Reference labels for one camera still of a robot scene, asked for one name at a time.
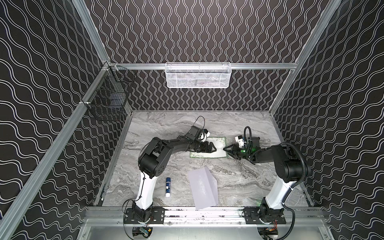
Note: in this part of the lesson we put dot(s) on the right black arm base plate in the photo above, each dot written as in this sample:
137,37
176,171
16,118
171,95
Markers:
263,216

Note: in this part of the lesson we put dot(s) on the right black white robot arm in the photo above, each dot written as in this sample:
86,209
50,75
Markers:
290,166

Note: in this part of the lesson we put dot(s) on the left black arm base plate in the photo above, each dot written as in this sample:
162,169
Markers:
153,215

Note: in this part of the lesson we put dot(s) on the white wire mesh basket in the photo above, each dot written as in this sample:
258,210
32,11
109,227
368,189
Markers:
194,75

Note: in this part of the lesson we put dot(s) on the lavender envelope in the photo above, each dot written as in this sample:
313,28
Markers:
204,188

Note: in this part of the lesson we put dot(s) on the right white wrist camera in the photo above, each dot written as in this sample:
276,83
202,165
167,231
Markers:
240,141

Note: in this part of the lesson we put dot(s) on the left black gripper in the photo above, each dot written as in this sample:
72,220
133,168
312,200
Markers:
202,144

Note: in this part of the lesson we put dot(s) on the black wire basket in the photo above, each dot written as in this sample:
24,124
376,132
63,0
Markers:
107,103

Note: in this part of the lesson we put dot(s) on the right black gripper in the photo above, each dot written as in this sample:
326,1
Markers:
236,150

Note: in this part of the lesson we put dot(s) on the aluminium front rail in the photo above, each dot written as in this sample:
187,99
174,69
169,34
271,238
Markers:
209,217

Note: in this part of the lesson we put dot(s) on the blue white glue stick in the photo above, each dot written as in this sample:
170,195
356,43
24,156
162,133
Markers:
168,187

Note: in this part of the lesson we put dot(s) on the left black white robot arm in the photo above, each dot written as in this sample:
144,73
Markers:
153,161

